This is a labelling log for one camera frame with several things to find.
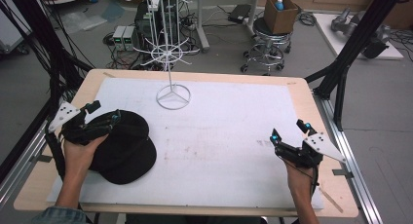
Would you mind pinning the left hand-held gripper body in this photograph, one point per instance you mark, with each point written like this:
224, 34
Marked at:
67, 113

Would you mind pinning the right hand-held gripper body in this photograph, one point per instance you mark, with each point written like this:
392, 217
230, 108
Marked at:
319, 145

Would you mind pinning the black cap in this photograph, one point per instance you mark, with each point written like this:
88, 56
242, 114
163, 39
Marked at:
126, 152

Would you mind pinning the person's right hand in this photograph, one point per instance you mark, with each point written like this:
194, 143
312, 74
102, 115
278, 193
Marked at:
298, 178

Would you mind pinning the person's left hand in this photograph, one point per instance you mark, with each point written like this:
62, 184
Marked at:
76, 159

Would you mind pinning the thin wooden stick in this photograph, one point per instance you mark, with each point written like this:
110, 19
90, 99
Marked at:
331, 200

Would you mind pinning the white foam mat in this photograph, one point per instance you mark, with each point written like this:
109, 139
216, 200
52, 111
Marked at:
207, 136

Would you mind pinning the grey power supply unit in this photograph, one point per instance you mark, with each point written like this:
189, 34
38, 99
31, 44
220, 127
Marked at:
129, 38
118, 38

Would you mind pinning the black chrome rolling stool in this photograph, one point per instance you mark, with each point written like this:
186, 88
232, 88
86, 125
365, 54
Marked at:
266, 48

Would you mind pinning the white floor board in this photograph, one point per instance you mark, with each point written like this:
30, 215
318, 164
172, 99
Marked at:
328, 32

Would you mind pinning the blue denim sleeve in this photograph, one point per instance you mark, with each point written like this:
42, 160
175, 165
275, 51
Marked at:
60, 216

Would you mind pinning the black computer tower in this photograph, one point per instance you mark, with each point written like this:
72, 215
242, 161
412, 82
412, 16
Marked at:
152, 22

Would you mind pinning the brown cardboard box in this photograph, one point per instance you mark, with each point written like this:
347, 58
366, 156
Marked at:
281, 19

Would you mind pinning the blue bottle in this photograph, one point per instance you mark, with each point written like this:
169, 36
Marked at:
279, 4

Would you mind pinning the white table leg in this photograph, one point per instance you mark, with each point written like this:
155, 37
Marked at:
201, 26

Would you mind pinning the black flat box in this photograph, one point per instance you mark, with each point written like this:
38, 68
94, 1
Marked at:
239, 13

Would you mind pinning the aluminium table rail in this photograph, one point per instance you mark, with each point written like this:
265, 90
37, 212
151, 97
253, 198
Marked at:
354, 159
19, 172

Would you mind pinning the black metal frame post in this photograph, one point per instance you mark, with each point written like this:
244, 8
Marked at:
354, 48
39, 32

